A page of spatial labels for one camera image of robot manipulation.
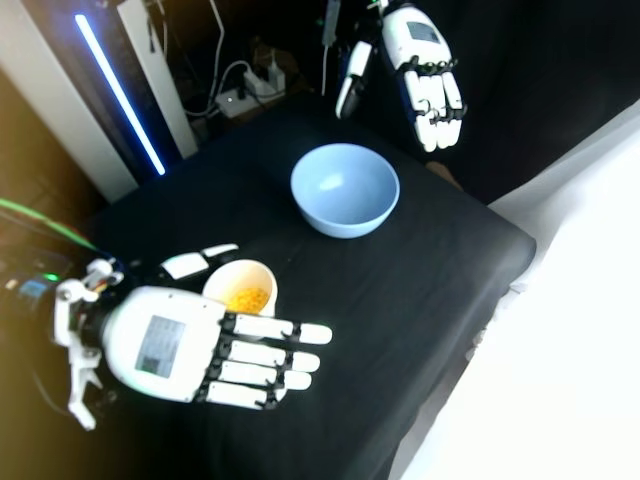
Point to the white power strip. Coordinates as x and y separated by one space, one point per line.
265 80

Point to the white sheet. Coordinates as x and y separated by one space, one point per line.
550 300

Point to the white paper cup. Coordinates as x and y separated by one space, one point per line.
240 275

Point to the white adapter box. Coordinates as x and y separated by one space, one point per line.
235 102

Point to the white column with light strip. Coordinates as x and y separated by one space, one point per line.
157 75

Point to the light blue bowl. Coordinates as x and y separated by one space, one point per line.
345 190

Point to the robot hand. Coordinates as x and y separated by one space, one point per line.
125 330
400 40

